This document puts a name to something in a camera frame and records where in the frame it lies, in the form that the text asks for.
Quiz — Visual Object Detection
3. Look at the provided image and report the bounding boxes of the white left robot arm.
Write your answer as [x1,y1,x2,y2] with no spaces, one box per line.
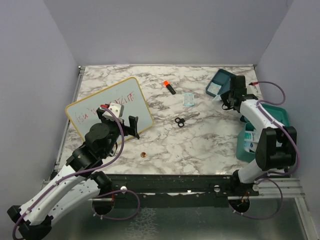
[7,104,140,240]

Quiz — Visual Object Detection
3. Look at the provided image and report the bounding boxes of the white dressing packet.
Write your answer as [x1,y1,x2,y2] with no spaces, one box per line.
[183,92,195,107]

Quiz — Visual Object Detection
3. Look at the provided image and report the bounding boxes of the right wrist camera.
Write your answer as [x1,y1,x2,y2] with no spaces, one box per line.
[247,82,260,96]

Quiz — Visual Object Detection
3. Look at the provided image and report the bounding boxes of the small clear teal packet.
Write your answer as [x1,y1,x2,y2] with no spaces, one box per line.
[212,94,222,103]

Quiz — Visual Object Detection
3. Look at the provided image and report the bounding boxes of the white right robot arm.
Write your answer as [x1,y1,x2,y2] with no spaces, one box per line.
[221,75,300,196]

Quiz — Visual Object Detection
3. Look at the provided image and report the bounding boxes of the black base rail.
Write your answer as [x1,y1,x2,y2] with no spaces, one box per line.
[92,174,259,209]

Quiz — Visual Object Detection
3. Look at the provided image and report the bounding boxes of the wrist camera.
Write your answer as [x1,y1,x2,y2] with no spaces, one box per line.
[99,102,124,123]
[247,82,260,96]

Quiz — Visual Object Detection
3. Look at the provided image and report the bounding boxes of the teal medicine box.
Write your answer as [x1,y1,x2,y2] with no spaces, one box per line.
[235,103,290,163]

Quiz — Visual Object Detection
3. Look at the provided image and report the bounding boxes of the yellow framed whiteboard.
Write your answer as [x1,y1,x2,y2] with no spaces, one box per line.
[65,77,154,141]

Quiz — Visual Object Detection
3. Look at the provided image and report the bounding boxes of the orange black highlighter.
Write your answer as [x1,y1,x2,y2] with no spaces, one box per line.
[163,80,176,95]

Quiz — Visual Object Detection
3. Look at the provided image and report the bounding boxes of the copper coin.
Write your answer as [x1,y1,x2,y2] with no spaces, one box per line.
[140,152,147,158]

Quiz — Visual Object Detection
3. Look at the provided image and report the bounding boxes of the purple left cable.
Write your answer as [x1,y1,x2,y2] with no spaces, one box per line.
[12,106,125,240]

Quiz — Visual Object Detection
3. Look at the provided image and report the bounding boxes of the blue divided tray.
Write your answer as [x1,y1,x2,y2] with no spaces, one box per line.
[205,69,235,98]

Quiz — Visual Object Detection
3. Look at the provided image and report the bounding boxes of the large blue bandage packet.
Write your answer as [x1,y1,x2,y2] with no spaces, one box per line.
[243,129,260,153]

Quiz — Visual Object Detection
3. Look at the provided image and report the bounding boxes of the black handled scissors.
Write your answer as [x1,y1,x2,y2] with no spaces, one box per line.
[174,113,200,128]

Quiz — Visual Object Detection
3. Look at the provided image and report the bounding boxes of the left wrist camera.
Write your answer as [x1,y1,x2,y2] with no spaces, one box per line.
[99,102,124,123]

